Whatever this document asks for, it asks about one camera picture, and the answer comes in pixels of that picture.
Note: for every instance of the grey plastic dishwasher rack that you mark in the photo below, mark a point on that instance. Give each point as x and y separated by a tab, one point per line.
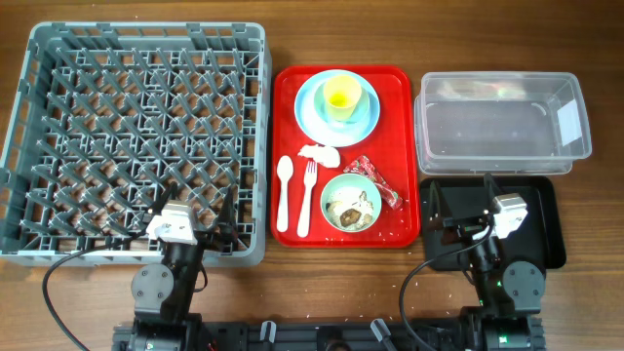
108	114

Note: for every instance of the red snack wrapper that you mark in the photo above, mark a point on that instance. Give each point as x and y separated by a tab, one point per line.
364	167

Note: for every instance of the light blue plate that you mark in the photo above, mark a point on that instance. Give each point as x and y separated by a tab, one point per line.
321	131

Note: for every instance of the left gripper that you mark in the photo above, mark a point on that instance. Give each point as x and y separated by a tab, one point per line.
214	241

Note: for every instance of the green food bowl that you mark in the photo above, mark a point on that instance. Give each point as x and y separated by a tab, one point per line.
352	180

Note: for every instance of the white plastic spoon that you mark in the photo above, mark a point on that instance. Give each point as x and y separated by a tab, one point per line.
284	173

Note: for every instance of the yellow plastic cup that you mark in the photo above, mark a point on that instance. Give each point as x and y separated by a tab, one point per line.
341	95

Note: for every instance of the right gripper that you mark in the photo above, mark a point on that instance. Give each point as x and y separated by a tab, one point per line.
461	229

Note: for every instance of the small green saucer bowl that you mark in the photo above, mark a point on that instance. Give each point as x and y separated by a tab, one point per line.
358	114

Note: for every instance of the white plastic fork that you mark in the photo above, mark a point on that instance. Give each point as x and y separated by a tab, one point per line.
309	181

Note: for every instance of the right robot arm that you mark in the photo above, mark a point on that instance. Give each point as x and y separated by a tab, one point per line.
509	292

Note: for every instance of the black plastic tray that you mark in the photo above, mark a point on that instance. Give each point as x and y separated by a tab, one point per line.
539	239

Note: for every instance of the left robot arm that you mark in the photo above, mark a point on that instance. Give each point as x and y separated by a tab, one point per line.
163	291

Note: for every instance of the rice and mushroom leftovers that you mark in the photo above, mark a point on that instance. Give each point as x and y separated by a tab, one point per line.
349	209

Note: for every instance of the white napkin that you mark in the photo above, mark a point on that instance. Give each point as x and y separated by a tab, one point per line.
327	156

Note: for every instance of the clear plastic storage bin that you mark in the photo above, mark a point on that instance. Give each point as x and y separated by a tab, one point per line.
500	122

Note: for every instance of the red plastic serving tray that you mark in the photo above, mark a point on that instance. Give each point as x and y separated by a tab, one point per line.
390	147

